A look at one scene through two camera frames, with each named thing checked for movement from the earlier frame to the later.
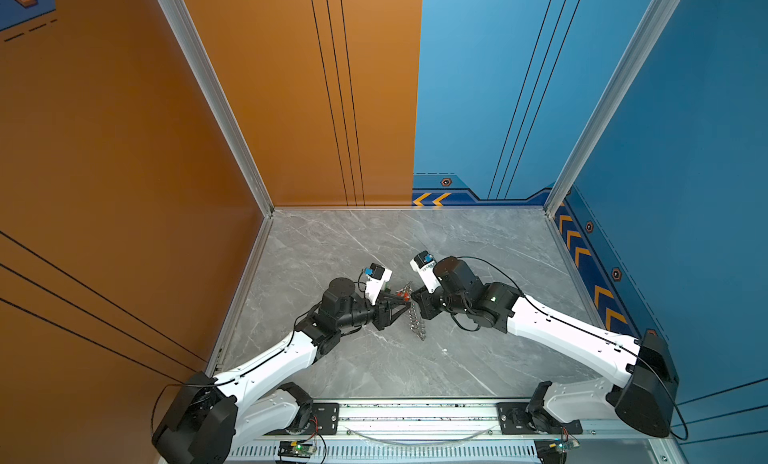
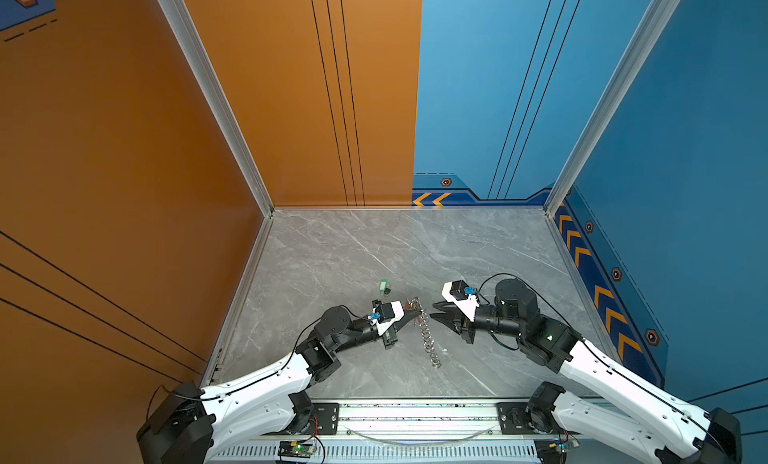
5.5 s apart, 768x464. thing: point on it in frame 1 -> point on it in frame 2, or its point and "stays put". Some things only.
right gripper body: x=439 y=301 -> x=489 y=319
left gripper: x=382 y=318 -> x=386 y=339
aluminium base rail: x=443 y=433 stays put
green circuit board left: x=295 y=449 stays put
